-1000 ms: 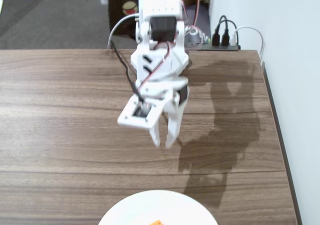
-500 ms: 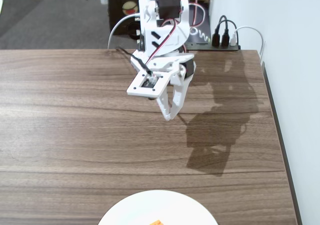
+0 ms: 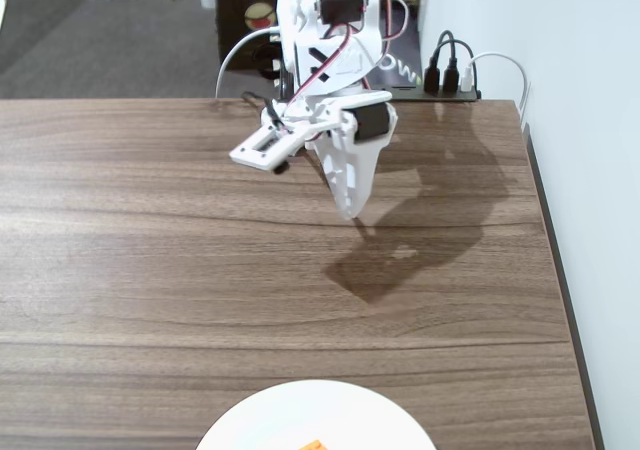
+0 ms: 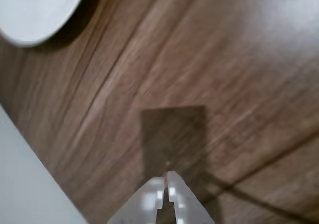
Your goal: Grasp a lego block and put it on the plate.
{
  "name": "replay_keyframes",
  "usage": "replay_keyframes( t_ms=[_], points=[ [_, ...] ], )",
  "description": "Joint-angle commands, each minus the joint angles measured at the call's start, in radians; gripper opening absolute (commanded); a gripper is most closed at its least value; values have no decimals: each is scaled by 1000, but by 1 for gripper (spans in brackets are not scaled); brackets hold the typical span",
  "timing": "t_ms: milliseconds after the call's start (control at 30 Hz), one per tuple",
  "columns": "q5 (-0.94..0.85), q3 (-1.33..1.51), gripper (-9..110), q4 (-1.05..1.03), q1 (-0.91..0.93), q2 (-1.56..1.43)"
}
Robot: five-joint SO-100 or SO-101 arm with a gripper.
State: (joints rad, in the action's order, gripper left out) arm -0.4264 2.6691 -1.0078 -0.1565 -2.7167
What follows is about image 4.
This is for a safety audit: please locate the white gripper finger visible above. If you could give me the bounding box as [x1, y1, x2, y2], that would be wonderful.
[166, 170, 215, 224]
[107, 176, 165, 224]

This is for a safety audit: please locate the white round plate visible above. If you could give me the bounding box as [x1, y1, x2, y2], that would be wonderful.
[0, 0, 89, 48]

